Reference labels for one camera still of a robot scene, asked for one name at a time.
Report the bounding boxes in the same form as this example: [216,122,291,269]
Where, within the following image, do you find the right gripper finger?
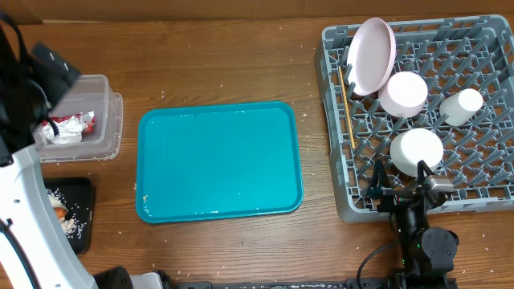
[367,159,392,195]
[417,160,433,189]

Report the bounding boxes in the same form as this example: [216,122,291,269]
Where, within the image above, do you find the white saucer bowl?
[390,128,444,177]

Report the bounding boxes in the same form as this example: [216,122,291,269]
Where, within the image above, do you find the red snack wrapper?
[51,111,96,135]

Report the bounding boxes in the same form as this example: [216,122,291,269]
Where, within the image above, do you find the white tissue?
[39,116,87,145]

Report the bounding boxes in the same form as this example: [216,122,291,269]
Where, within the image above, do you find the white cup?
[439,88,483,126]

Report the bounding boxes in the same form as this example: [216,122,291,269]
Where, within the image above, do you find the wooden chopstick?
[338,66,356,150]

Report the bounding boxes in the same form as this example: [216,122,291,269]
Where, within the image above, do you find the white plate with food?
[347,18,396,96]

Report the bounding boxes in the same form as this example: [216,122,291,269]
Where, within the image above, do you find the orange carrot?
[53,206,67,220]

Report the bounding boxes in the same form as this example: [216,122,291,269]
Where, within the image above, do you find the peanuts and rice scraps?
[47,189,86,239]

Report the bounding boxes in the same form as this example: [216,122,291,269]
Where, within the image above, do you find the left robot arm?
[1,13,173,288]

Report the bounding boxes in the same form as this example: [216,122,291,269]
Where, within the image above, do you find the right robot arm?
[356,160,459,289]

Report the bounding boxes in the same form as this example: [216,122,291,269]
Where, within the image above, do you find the clear plastic bin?
[35,75,124,163]

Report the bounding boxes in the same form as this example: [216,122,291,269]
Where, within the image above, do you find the cardboard backdrop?
[1,0,513,24]

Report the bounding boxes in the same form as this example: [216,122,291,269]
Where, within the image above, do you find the grey dish rack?
[314,15,513,222]

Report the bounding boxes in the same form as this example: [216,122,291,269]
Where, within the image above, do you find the black plastic bin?
[44,177,96,254]

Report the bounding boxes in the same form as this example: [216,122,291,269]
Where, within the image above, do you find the teal plastic tray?
[135,101,304,224]

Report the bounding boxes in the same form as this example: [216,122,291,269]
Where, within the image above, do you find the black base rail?
[164,278,458,289]

